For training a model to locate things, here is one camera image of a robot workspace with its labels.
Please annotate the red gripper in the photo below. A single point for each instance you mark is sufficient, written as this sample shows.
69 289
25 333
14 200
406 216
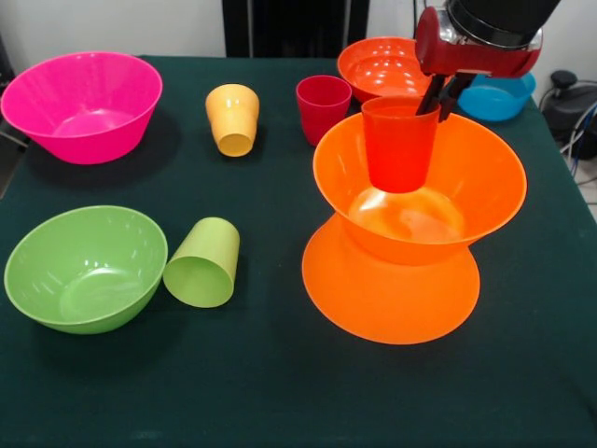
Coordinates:
471 58

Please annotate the red plastic cup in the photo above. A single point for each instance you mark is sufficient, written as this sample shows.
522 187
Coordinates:
396 154

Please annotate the orange plastic bowl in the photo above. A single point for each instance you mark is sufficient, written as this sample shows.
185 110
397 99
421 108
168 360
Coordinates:
480 163
387 303

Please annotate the magenta plastic cup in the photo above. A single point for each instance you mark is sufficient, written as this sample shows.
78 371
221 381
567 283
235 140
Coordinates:
322 116

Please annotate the yellow plastic cup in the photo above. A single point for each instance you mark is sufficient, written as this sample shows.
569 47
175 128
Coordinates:
233 121

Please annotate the green plastic cup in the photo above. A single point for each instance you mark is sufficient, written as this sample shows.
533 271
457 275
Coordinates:
200 280

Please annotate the green plastic bowl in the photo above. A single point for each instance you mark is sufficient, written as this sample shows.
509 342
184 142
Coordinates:
84 261

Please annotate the pink plastic bowl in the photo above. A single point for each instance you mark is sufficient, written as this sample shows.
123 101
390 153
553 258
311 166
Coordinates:
46 93

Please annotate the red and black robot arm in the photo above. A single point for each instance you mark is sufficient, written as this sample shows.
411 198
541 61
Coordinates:
499 18

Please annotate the blue plastic bowl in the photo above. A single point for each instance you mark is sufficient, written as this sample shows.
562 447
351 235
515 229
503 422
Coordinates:
494 102

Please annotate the red-orange plastic bowl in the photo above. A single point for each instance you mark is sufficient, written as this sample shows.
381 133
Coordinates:
382 65

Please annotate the black cabinet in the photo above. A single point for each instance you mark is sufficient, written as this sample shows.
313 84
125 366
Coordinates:
289 28

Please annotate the dark green table cloth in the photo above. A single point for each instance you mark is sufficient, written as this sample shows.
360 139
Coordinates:
233 373

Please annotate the black equipment box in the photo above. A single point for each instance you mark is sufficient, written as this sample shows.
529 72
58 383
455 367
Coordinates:
5 65

